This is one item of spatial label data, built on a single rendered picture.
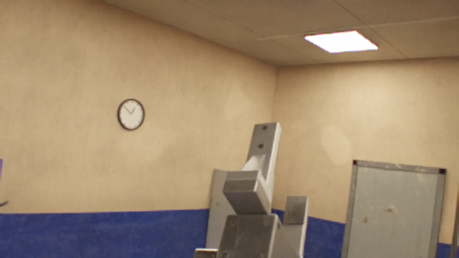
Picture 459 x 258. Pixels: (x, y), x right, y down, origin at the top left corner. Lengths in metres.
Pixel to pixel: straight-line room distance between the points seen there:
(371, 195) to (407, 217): 0.50
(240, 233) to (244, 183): 0.05
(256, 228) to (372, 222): 4.69
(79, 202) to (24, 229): 0.57
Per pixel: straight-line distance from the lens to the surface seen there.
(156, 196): 4.48
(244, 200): 0.34
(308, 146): 5.47
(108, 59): 4.06
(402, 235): 4.91
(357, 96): 5.23
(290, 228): 0.49
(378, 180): 4.98
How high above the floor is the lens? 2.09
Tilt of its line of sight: 2 degrees up
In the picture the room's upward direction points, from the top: 6 degrees clockwise
